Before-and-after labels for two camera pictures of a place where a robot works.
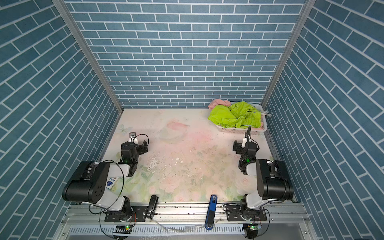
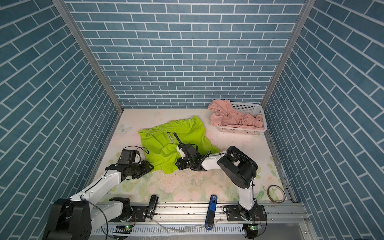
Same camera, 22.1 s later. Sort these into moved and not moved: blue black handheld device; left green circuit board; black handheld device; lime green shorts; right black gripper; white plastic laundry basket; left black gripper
Moved: lime green shorts; left black gripper; right black gripper
Not moved: left green circuit board; white plastic laundry basket; blue black handheld device; black handheld device
